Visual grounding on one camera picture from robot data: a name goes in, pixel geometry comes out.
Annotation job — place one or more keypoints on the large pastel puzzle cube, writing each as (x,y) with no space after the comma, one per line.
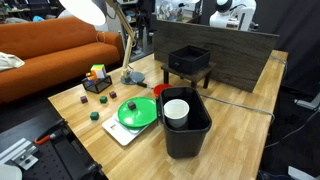
(98,70)

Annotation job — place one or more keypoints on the black plastic waste bin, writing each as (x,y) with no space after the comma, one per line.
(185,141)

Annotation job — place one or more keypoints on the small multicolour puzzle cube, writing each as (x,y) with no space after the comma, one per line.
(91,78)

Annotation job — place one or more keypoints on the dark wooden board partition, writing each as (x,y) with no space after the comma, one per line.
(239,56)

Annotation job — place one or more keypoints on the green plastic plate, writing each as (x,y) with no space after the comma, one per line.
(144,114)

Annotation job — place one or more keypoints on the black inline lamp switch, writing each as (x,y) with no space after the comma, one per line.
(142,84)

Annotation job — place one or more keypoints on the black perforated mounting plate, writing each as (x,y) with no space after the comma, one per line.
(60,158)

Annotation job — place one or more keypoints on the white digital kitchen scale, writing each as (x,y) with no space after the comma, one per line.
(122,134)

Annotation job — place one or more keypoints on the white cloth on sofa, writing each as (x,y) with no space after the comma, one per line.
(9,61)

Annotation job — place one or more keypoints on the red plastic bowl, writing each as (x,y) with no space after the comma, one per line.
(159,88)

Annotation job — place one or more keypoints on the silver metal bracket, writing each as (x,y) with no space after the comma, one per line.
(22,153)

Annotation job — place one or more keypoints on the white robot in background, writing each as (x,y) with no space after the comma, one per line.
(234,14)

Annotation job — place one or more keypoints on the black wire mesh basket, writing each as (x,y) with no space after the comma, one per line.
(96,86)

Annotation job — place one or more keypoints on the purple cube on plate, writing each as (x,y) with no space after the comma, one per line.
(131,105)

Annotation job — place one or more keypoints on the white paper cup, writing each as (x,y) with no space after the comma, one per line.
(176,111)

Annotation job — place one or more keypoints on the green wooden cube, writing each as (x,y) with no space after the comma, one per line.
(94,116)
(103,99)

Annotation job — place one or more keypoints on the small dark wooden stool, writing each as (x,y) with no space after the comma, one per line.
(203,74)

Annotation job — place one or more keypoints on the purple wooden cube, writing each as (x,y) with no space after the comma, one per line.
(83,99)
(112,94)

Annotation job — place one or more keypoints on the black fabric storage box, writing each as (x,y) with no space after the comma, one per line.
(189,59)

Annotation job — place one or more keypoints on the orange sofa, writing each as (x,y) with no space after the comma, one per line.
(53,51)

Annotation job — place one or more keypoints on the orange black clamp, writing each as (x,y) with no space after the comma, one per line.
(49,132)

